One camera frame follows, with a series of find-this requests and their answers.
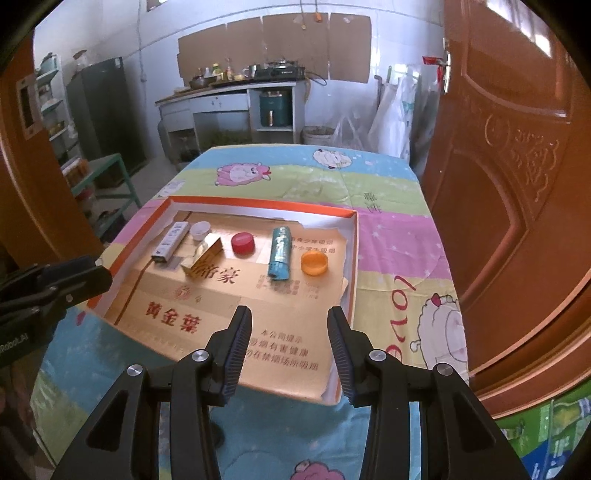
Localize cartoon sheep tablecloth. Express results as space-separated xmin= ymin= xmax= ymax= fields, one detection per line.
xmin=32 ymin=145 xmax=469 ymax=479

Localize green beer carton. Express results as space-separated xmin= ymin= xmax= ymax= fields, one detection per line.
xmin=497 ymin=381 xmax=591 ymax=479

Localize grey kitchen counter cabinet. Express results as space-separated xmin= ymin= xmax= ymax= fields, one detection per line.
xmin=156 ymin=80 xmax=308 ymax=166

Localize white hello kitty lighter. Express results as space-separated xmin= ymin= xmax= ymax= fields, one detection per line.
xmin=151 ymin=221 xmax=189 ymax=263

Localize dark green refrigerator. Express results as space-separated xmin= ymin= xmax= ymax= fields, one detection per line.
xmin=66 ymin=57 xmax=146 ymax=175

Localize orange rimmed cardboard tray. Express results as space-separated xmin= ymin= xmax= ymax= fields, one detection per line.
xmin=87 ymin=196 xmax=359 ymax=405

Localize red bottle cap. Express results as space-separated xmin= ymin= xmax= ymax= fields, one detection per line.
xmin=230 ymin=232 xmax=256 ymax=256

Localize light orange bottle cap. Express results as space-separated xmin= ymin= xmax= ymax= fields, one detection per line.
xmin=301 ymin=250 xmax=329 ymax=276

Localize brown wooden door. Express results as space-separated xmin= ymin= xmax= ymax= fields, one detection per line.
xmin=422 ymin=1 xmax=590 ymax=417

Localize wall cardboard sheets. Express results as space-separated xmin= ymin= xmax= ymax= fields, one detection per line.
xmin=177 ymin=13 xmax=372 ymax=83

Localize white bucket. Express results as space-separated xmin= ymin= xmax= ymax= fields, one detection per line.
xmin=301 ymin=125 xmax=335 ymax=146

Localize white plastic sacks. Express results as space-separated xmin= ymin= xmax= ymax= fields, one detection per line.
xmin=331 ymin=64 xmax=442 ymax=171

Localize silver door handle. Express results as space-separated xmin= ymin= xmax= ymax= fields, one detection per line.
xmin=442 ymin=38 xmax=452 ymax=95

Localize teal lighter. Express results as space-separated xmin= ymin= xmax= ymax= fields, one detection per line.
xmin=267 ymin=226 xmax=291 ymax=281

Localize white bottle cap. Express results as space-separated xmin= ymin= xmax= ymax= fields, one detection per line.
xmin=189 ymin=221 xmax=211 ymax=242

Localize gold mirrored box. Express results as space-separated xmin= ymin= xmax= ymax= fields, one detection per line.
xmin=180 ymin=233 xmax=223 ymax=278

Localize black gas stove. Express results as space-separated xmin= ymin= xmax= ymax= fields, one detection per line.
xmin=254 ymin=60 xmax=305 ymax=82

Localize green metal table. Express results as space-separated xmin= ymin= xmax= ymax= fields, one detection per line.
xmin=61 ymin=153 xmax=142 ymax=239

